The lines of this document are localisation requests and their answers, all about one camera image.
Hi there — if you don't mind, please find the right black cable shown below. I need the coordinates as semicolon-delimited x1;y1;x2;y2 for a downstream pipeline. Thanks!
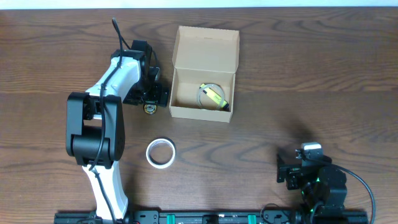
307;157;377;224

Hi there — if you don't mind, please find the white tape roll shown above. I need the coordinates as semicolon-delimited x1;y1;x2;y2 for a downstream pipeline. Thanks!
146;138;177;169

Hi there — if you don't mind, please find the clear tape roll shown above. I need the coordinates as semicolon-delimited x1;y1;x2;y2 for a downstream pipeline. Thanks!
196;82;227;111

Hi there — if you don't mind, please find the black aluminium mounting rail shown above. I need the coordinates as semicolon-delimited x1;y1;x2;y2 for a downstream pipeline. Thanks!
53;210;369;224

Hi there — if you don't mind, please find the yellow black correction tape dispenser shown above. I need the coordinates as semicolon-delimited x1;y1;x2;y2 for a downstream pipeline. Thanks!
143;104;157;115

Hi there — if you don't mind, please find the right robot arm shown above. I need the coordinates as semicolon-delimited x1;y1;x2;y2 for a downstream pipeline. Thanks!
277;149;348;223

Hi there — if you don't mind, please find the brown cardboard box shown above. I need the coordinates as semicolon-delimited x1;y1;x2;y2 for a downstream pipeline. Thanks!
169;26;240;123

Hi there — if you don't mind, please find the yellow highlighter marker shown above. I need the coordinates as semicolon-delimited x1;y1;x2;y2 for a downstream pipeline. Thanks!
199;83;230;110

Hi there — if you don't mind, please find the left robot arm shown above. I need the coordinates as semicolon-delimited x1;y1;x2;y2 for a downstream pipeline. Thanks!
66;49;168;223

